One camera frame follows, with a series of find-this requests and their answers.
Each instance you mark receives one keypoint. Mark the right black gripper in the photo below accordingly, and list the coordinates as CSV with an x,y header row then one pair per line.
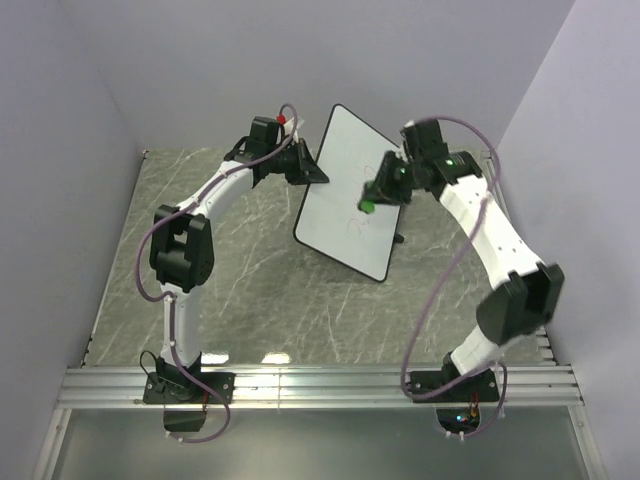
x,y
382,192

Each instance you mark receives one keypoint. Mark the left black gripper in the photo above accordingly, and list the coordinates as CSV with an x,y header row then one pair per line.
x,y
306,170

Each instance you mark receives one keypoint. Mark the green whiteboard eraser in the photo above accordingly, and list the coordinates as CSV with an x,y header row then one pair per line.
x,y
367,207

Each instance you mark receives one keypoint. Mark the white whiteboard black frame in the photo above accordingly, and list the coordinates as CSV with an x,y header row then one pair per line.
x,y
329,222

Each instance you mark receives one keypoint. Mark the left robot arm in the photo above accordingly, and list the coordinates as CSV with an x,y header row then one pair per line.
x,y
182,236

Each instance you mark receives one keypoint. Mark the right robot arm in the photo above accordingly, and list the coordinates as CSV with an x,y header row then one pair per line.
x,y
524,289

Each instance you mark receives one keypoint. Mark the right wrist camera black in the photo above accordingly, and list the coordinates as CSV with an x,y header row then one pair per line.
x,y
423,141

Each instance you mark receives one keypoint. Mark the aluminium front rail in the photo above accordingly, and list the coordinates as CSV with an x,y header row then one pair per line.
x,y
308,387

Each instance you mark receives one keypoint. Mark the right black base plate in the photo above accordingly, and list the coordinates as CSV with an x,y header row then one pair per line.
x,y
482,387

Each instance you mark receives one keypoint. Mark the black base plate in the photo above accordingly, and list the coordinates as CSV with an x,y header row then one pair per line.
x,y
160,391
482,387

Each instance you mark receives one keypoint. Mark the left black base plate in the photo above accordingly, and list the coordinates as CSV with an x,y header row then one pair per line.
x,y
160,391

